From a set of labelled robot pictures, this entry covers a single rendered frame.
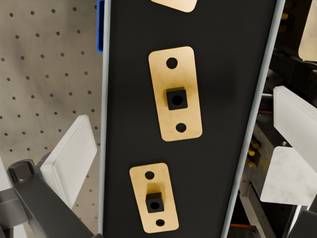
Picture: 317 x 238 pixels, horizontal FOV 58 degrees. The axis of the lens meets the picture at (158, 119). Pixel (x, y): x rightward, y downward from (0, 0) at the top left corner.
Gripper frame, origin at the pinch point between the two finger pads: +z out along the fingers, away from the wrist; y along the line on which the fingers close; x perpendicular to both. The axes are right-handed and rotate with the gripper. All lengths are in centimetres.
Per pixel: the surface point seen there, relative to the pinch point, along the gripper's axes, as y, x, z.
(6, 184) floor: -106, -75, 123
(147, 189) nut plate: -4.3, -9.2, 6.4
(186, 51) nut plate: 1.2, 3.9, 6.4
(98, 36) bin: -14.2, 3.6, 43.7
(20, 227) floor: -109, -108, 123
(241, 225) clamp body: 9.5, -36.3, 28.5
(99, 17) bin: -13.2, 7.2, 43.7
